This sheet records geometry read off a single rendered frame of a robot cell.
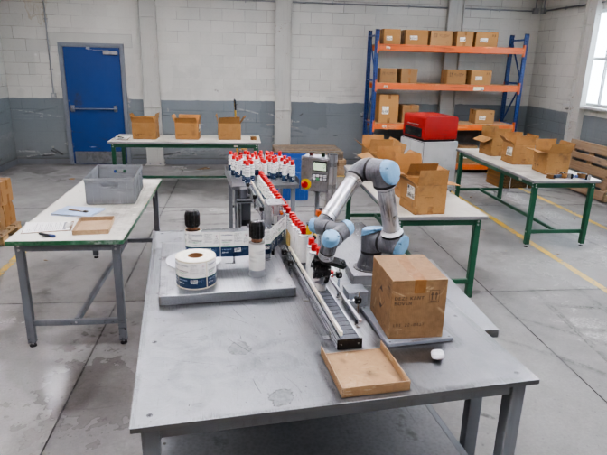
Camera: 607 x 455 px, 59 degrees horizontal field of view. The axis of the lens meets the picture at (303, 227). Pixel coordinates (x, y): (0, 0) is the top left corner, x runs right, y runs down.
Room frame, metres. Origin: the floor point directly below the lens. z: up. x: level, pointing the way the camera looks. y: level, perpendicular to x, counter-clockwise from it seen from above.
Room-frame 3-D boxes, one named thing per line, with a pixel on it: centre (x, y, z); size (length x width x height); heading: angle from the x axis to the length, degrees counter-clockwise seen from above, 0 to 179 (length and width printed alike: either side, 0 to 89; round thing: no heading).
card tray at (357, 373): (1.82, -0.24, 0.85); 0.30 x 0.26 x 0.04; 13
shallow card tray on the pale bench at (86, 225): (3.64, 1.48, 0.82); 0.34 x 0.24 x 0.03; 13
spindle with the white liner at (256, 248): (2.65, 0.24, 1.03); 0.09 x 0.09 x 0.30
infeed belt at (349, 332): (2.79, -0.01, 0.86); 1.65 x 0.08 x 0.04; 13
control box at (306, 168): (2.92, -0.07, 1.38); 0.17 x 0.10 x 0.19; 68
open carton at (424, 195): (4.45, -1.01, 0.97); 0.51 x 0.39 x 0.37; 102
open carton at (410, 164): (4.86, -1.00, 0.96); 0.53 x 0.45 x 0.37; 99
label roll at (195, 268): (2.53, 0.54, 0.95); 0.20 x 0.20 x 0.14
